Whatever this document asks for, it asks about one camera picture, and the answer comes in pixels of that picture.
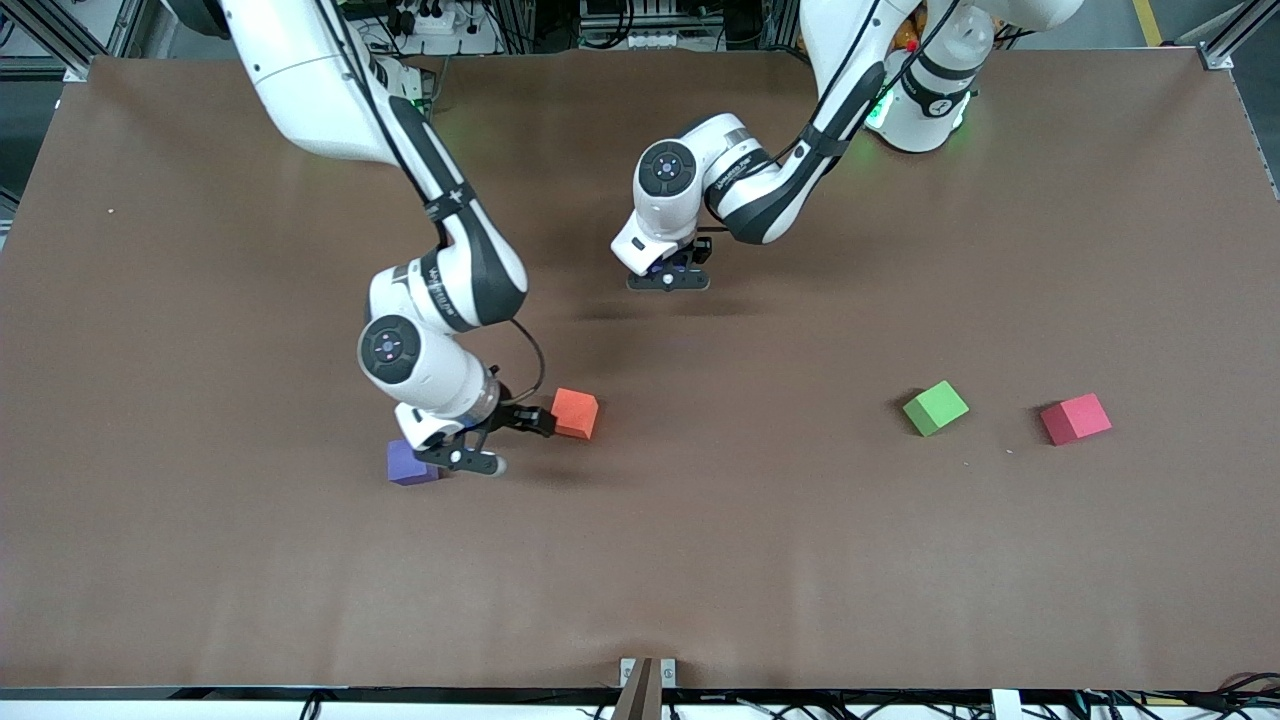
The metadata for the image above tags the orange foam block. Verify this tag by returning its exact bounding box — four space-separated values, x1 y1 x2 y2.
548 388 600 441

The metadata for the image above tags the green foam block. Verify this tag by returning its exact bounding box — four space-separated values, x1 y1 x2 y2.
902 380 970 438

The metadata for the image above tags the brown paper table cover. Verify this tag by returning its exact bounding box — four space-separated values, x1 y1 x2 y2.
0 50 1280 691

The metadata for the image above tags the white grey rack device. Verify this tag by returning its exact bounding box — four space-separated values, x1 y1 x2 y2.
580 0 681 49

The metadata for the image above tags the white power strip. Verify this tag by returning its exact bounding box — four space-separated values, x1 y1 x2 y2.
385 0 501 56

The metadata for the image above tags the red foam block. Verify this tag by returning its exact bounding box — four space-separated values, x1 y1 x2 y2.
1040 393 1113 447

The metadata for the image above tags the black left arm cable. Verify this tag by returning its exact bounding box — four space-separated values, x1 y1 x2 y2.
700 0 966 236

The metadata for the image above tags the metal table edge bracket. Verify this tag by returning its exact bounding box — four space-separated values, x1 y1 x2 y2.
620 657 678 689

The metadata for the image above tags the aluminium frame profile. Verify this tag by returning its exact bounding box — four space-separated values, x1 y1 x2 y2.
0 0 151 81
1195 0 1280 71

